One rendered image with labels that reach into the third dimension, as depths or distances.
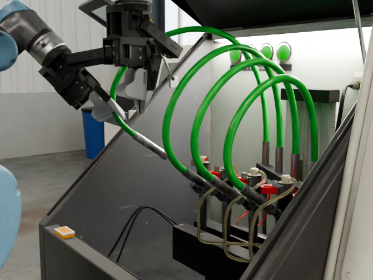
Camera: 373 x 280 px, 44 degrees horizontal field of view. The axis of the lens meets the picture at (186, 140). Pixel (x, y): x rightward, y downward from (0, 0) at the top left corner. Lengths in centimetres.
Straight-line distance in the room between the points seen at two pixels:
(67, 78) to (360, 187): 64
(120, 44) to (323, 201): 45
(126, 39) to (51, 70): 25
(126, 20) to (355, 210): 53
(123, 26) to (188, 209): 71
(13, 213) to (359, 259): 53
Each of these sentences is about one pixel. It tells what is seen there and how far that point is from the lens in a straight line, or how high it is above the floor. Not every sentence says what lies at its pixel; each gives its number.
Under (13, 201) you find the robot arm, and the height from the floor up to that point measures 122.
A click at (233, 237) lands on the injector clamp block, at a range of 102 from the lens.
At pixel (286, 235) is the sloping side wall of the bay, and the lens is 74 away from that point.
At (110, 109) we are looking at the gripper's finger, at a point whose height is 125.
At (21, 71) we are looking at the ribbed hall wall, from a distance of 775.
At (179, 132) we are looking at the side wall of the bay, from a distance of 138.
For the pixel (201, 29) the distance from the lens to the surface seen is 110.
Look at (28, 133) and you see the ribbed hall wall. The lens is 781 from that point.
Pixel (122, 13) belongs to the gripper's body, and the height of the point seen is 144.
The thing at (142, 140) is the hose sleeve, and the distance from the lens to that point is 107.
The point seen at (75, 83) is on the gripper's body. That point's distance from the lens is 106.
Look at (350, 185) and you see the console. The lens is 80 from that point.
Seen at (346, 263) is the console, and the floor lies 103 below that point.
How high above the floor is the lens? 133
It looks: 8 degrees down
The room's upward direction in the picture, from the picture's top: straight up
